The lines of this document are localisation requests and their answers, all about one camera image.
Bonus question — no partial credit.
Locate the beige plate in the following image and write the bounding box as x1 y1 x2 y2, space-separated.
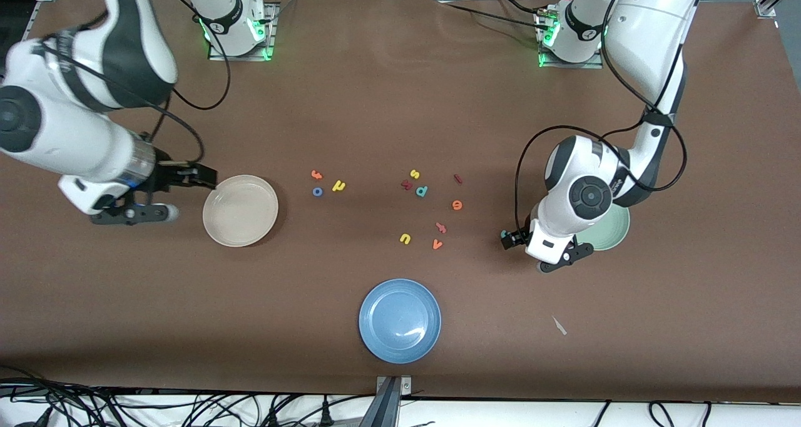
202 175 280 248

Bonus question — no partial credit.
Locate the green plate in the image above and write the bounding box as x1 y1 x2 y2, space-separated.
574 203 631 252

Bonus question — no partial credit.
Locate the blue plate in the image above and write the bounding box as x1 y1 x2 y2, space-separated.
358 279 442 364

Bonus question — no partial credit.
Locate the brown table cover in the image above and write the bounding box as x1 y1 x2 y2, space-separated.
0 0 801 404

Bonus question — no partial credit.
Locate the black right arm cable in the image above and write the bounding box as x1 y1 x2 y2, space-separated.
38 0 231 168

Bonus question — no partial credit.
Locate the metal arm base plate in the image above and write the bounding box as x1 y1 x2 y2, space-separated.
208 3 279 62
536 11 605 70

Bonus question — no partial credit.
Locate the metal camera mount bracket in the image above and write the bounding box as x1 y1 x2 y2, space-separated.
360 375 412 427

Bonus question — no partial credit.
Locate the black base cable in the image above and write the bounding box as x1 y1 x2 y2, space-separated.
438 0 551 30

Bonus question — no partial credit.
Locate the tangled black floor cable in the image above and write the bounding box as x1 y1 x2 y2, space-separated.
0 364 126 427

